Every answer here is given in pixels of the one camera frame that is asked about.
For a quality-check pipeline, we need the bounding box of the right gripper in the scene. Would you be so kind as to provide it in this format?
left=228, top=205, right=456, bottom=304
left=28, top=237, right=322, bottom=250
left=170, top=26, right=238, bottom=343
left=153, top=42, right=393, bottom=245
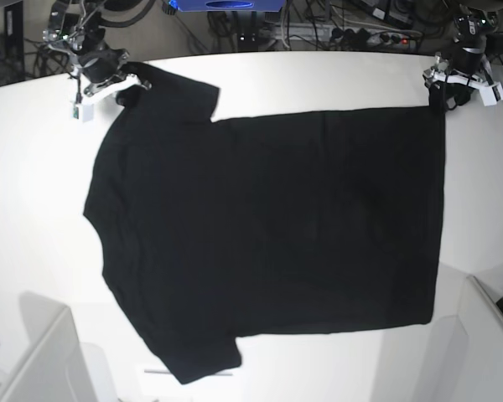
left=69, top=48, right=152, bottom=105

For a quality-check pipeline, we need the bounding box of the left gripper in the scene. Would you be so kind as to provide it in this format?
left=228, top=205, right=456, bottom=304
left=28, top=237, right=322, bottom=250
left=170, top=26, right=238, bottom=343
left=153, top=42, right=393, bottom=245
left=423, top=45, right=486, bottom=112

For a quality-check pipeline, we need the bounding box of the black T-shirt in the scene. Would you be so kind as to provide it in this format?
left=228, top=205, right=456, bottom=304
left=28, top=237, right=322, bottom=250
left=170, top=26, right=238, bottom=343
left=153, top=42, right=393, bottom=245
left=84, top=65, right=446, bottom=384

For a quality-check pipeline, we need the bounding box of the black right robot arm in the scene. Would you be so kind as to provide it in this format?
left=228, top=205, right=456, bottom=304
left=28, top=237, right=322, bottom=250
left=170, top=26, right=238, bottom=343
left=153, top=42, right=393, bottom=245
left=43, top=1, right=154, bottom=108

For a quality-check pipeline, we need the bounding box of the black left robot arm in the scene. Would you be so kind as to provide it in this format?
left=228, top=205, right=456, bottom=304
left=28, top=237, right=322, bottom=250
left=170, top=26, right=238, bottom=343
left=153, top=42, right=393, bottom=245
left=423, top=7, right=503, bottom=113

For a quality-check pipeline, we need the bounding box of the blue box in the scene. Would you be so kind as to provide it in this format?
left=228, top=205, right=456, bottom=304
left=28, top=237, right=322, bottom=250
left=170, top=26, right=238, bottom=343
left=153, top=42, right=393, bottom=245
left=169, top=0, right=286, bottom=12

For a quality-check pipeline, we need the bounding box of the white power strip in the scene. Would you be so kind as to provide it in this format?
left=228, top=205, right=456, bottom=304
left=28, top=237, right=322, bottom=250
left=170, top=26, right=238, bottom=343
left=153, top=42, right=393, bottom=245
left=270, top=23, right=423, bottom=49

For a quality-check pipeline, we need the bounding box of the black tall device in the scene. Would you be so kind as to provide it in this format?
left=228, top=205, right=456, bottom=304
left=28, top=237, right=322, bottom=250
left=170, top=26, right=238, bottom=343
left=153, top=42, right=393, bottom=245
left=3, top=1, right=25, bottom=81

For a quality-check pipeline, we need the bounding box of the white right partition panel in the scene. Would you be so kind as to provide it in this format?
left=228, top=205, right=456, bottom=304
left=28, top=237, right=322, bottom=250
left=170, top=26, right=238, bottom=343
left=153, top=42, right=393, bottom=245
left=414, top=265, right=503, bottom=401

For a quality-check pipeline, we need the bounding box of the white partition panel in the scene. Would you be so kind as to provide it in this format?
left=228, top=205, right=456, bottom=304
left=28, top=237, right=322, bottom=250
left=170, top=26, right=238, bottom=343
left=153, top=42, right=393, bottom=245
left=0, top=292, right=119, bottom=401
left=414, top=265, right=503, bottom=401

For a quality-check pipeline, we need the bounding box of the white left partition panel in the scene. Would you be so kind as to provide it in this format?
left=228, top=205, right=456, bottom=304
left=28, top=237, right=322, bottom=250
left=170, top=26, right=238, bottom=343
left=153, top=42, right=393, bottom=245
left=0, top=292, right=119, bottom=401

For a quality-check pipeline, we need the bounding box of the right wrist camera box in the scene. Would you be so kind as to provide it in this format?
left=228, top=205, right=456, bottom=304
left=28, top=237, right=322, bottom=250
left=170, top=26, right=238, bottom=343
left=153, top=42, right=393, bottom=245
left=72, top=103, right=95, bottom=123

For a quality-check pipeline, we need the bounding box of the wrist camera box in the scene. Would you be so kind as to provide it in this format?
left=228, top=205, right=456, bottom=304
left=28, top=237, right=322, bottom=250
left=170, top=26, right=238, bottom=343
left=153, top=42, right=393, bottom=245
left=479, top=81, right=503, bottom=106
left=72, top=103, right=95, bottom=123

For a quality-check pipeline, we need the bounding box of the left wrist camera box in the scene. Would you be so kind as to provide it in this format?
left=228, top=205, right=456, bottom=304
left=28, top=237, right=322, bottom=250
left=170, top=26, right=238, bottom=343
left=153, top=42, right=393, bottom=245
left=479, top=81, right=503, bottom=106

